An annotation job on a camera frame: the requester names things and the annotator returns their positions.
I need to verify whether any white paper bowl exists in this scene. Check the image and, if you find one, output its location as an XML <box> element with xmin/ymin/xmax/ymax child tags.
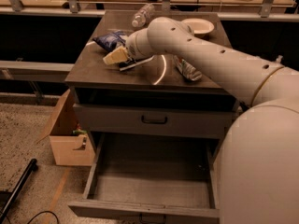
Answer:
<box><xmin>183</xmin><ymin>19</ymin><xmax>214</xmax><ymax>38</ymax></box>

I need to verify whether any blue chip bag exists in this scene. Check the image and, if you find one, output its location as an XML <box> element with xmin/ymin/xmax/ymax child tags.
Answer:
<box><xmin>92</xmin><ymin>30</ymin><xmax>155</xmax><ymax>72</ymax></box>

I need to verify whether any black floor cable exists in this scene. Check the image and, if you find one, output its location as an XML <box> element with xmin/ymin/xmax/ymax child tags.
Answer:
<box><xmin>25</xmin><ymin>210</ymin><xmax>61</xmax><ymax>224</ymax></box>

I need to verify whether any black pole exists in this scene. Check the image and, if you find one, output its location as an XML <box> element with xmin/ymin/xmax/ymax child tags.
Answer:
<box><xmin>0</xmin><ymin>159</ymin><xmax>38</xmax><ymax>224</ymax></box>

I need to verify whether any open grey drawer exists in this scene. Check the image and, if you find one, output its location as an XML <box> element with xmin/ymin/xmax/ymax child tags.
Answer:
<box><xmin>69</xmin><ymin>133</ymin><xmax>220</xmax><ymax>224</ymax></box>

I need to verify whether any closed grey upper drawer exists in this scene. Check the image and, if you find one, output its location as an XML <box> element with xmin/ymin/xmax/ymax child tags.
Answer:
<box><xmin>73</xmin><ymin>104</ymin><xmax>233</xmax><ymax>139</ymax></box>

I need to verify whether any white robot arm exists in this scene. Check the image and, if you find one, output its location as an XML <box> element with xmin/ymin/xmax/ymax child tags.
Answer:
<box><xmin>104</xmin><ymin>17</ymin><xmax>299</xmax><ymax>224</ymax></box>

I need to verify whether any green white soda can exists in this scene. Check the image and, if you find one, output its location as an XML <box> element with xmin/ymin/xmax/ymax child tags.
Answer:
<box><xmin>173</xmin><ymin>55</ymin><xmax>202</xmax><ymax>82</ymax></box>

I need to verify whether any grey drawer cabinet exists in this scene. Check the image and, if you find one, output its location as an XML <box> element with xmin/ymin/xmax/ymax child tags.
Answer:
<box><xmin>64</xmin><ymin>10</ymin><xmax>241</xmax><ymax>142</ymax></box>

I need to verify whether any cardboard box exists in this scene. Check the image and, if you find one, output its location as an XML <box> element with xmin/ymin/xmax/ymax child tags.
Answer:
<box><xmin>37</xmin><ymin>90</ymin><xmax>95</xmax><ymax>166</ymax></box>

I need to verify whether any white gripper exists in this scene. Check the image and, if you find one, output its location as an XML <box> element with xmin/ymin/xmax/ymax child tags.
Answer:
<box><xmin>103</xmin><ymin>29</ymin><xmax>155</xmax><ymax>65</ymax></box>

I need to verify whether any clear plastic water bottle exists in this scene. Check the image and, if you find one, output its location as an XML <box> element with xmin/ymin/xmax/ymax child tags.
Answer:
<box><xmin>131</xmin><ymin>4</ymin><xmax>155</xmax><ymax>28</ymax></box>

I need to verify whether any green item in box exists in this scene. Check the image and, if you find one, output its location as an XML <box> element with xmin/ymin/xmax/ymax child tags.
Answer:
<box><xmin>72</xmin><ymin>127</ymin><xmax>87</xmax><ymax>136</ymax></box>

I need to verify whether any clear sanitizer bottle right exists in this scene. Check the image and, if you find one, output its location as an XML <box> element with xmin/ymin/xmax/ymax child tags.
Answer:
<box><xmin>276</xmin><ymin>55</ymin><xmax>283</xmax><ymax>63</ymax></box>

